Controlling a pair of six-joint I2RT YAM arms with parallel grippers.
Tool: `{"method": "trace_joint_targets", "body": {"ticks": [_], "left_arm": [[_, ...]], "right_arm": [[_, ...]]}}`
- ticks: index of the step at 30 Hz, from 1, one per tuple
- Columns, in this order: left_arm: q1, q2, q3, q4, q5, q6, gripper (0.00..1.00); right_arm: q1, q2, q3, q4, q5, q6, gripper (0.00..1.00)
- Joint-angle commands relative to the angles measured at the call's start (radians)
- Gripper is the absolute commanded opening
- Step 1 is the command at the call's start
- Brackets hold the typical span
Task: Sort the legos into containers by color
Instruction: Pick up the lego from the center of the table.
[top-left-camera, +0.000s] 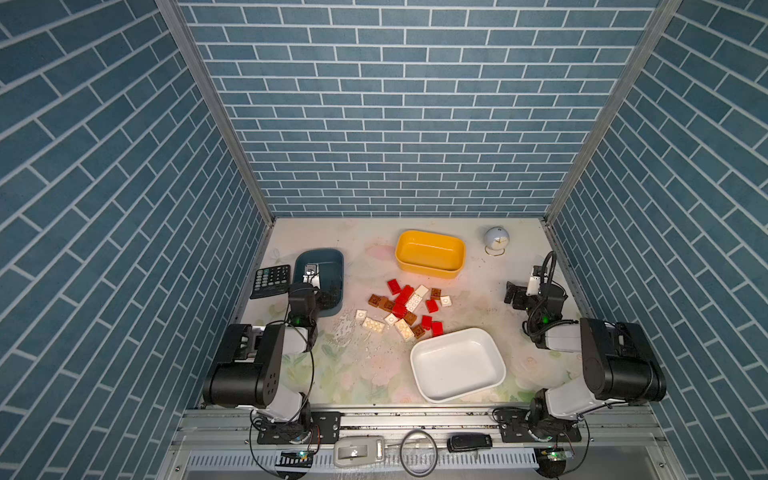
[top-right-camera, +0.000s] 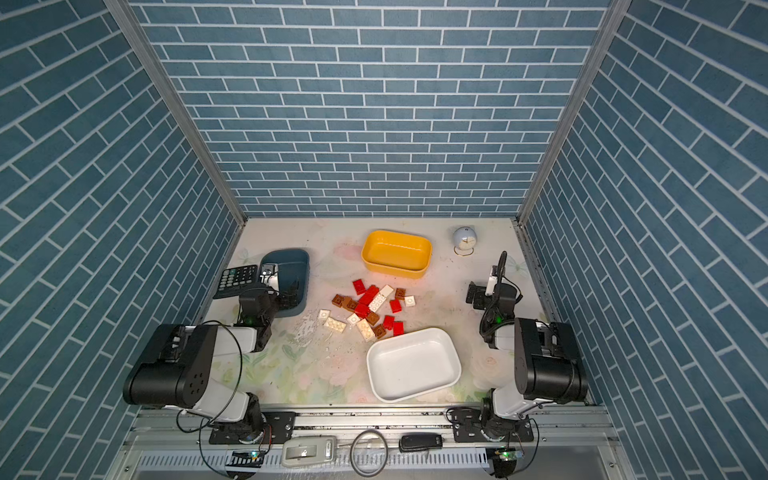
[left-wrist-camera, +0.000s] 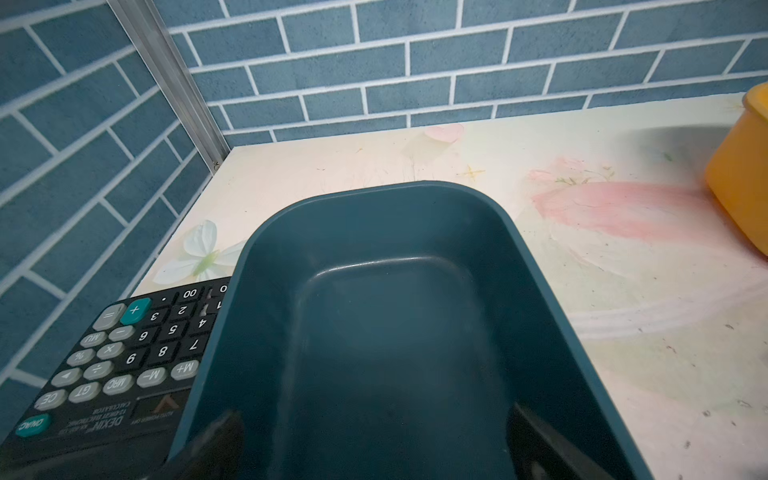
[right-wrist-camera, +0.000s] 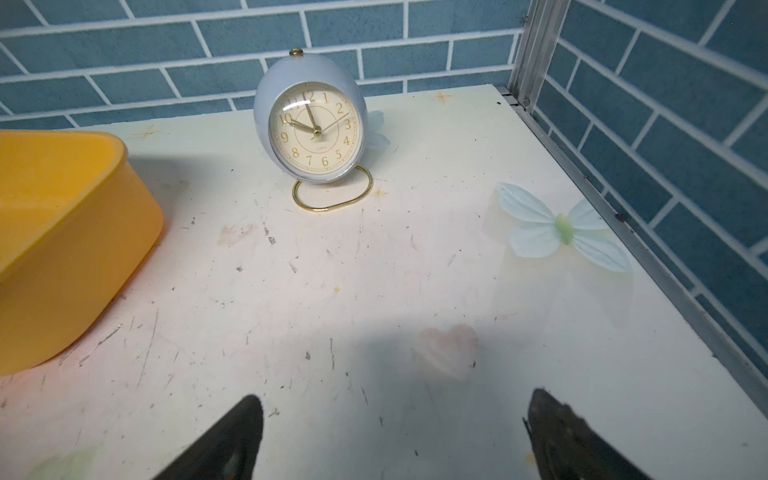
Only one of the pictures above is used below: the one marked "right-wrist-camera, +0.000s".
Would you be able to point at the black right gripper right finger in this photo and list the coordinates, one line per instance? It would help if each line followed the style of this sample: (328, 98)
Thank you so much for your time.
(566, 447)

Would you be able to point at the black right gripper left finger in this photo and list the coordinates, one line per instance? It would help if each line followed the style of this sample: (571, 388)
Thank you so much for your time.
(228, 450)

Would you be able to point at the yellow plastic bin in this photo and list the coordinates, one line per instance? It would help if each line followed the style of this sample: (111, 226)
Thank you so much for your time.
(76, 222)

